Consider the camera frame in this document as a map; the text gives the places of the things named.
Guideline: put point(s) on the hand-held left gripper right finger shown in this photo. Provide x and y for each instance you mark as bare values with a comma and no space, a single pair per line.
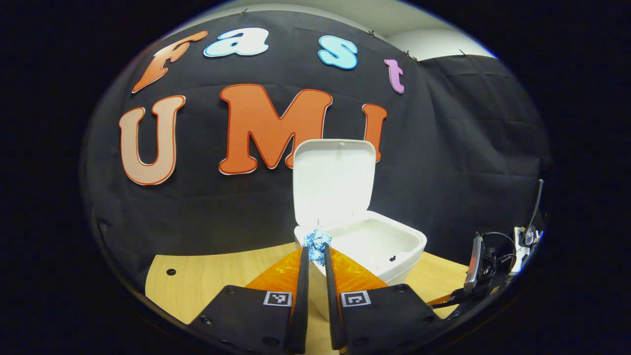
334,305

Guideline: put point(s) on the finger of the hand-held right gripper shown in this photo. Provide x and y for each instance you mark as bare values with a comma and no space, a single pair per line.
456,299
456,313

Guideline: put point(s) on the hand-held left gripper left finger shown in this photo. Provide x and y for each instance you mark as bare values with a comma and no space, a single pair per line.
298,305

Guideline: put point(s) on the blue paper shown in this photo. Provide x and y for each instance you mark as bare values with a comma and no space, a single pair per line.
317,240

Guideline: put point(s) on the white desktop garbage bin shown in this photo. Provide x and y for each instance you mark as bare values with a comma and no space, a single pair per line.
333,182

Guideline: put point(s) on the wooden desktop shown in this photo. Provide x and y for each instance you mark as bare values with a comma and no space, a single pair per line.
197,281

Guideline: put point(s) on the white power strip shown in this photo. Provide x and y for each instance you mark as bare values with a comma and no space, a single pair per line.
521,249

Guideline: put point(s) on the black backdrop cloth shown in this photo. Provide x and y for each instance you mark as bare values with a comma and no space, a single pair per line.
222,207

